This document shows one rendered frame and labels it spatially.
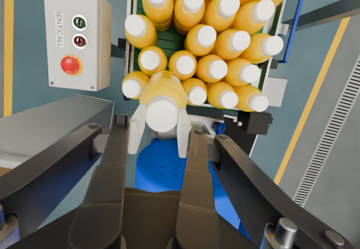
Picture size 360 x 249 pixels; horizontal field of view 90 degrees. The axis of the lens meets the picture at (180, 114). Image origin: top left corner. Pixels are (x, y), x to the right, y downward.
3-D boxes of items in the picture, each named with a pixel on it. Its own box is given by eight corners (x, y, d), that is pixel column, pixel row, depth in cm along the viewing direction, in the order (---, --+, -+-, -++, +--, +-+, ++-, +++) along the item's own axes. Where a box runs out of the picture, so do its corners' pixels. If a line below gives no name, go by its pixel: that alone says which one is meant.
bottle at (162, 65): (169, 52, 57) (169, 46, 39) (165, 75, 59) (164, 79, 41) (146, 48, 56) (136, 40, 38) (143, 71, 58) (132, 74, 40)
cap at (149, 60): (160, 53, 40) (160, 52, 38) (158, 70, 41) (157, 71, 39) (142, 50, 39) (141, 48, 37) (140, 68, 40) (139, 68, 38)
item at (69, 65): (63, 73, 38) (60, 73, 37) (62, 55, 37) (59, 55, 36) (81, 75, 39) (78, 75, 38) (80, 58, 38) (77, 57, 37)
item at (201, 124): (173, 125, 61) (174, 140, 49) (174, 118, 61) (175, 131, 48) (202, 128, 62) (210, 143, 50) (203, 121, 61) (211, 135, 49)
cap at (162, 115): (159, 130, 24) (158, 136, 22) (140, 107, 22) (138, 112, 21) (184, 114, 23) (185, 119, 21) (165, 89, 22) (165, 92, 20)
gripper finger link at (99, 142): (123, 156, 13) (81, 153, 13) (134, 131, 18) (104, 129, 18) (124, 137, 13) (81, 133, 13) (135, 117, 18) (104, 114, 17)
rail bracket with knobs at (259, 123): (229, 122, 65) (239, 133, 55) (232, 103, 63) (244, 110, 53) (254, 125, 66) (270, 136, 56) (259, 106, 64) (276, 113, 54)
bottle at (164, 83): (161, 107, 42) (157, 146, 24) (142, 82, 40) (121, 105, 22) (186, 90, 41) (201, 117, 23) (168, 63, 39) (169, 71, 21)
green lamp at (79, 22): (74, 28, 36) (71, 27, 35) (74, 16, 36) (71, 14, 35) (85, 29, 37) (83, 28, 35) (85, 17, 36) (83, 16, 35)
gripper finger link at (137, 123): (136, 155, 15) (127, 154, 15) (144, 127, 22) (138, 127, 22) (138, 121, 14) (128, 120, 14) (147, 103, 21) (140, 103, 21)
